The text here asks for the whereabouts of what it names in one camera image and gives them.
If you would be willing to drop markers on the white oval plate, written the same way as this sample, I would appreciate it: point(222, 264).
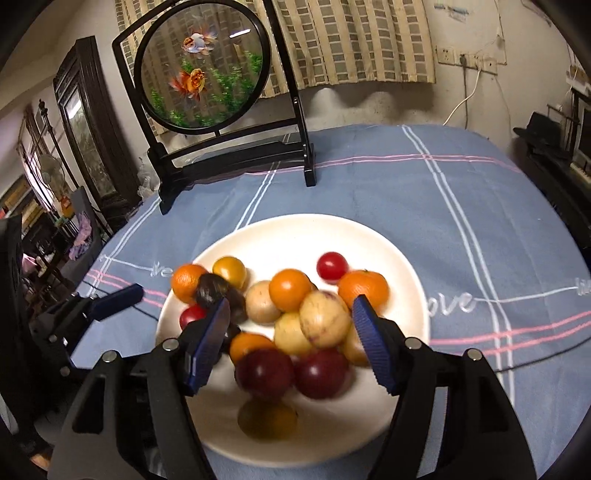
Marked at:
point(286, 240)

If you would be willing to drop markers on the black computer monitor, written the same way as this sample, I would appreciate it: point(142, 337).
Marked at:
point(584, 134)

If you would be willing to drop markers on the yellow orange citrus fruit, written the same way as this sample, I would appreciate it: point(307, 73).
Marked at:
point(229, 271)

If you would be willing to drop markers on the small red cherry tomato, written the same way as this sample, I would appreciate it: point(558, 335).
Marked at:
point(332, 266)

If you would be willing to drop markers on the smooth orange citrus fruit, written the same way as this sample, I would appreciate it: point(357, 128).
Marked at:
point(249, 345)
point(290, 289)

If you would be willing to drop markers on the black desk with monitor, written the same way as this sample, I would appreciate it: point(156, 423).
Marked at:
point(554, 184)

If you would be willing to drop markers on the large dark purple tomato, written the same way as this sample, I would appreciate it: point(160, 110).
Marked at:
point(214, 290)

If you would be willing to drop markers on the black hat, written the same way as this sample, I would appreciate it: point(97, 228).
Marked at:
point(540, 127)

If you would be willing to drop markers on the orange mandarin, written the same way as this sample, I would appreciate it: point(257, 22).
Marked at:
point(184, 279)
point(364, 287)

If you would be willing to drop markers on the green yellow citrus fruit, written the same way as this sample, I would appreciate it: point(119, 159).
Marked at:
point(267, 420)

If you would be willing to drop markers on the white wall socket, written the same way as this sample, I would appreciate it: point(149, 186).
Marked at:
point(445, 54)

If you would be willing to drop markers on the purple cloth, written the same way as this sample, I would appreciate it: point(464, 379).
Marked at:
point(81, 235)

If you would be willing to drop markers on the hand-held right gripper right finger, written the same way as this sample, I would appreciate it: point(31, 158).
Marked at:
point(376, 350)

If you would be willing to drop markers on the white wall socket strip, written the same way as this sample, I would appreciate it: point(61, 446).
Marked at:
point(480, 62)

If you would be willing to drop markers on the white standing fan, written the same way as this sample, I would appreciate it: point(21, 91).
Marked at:
point(48, 168)

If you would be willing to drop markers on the round goldfish screen black stand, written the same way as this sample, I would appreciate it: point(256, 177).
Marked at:
point(203, 69)

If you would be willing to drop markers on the beige checked curtain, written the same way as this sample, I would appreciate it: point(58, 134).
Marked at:
point(360, 41)

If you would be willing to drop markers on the grey chair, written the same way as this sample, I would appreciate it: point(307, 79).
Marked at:
point(85, 203)

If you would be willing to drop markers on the blue striped tablecloth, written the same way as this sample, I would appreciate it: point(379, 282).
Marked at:
point(461, 207)

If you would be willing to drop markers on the brown yellow passion fruit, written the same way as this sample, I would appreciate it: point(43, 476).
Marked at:
point(351, 348)

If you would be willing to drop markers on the large red plum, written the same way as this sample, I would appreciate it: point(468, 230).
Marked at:
point(321, 374)

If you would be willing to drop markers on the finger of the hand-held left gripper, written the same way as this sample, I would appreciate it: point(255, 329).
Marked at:
point(117, 299)

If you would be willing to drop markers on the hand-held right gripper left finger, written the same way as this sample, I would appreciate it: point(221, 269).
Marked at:
point(207, 350)

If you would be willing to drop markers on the clear plastic bag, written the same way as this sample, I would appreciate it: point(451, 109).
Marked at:
point(147, 182)

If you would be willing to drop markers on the pale cream round fruit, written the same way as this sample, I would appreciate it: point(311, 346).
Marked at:
point(261, 302)

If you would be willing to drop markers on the pale yellow round fruit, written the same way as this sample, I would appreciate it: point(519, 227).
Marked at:
point(290, 334)

